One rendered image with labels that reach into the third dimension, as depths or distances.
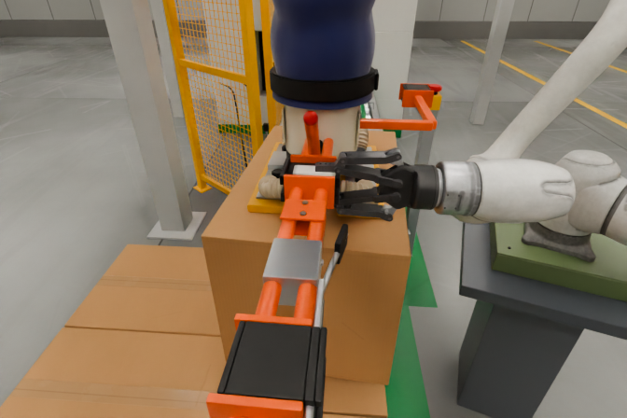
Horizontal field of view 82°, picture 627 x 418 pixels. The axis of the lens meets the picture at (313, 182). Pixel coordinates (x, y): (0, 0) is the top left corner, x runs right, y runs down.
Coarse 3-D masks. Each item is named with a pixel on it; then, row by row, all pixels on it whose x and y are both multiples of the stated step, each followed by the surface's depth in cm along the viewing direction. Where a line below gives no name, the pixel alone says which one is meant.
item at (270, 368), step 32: (256, 320) 34; (288, 320) 34; (256, 352) 31; (288, 352) 31; (224, 384) 28; (256, 384) 28; (288, 384) 28; (224, 416) 28; (256, 416) 27; (288, 416) 27
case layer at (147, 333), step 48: (96, 288) 127; (144, 288) 127; (192, 288) 127; (96, 336) 110; (144, 336) 110; (192, 336) 110; (48, 384) 98; (96, 384) 98; (144, 384) 98; (192, 384) 98; (336, 384) 98
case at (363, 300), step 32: (256, 160) 98; (224, 224) 73; (256, 224) 73; (352, 224) 73; (384, 224) 73; (224, 256) 71; (256, 256) 70; (352, 256) 67; (384, 256) 65; (224, 288) 76; (256, 288) 75; (352, 288) 71; (384, 288) 69; (224, 320) 81; (352, 320) 75; (384, 320) 74; (224, 352) 88; (352, 352) 80; (384, 352) 79
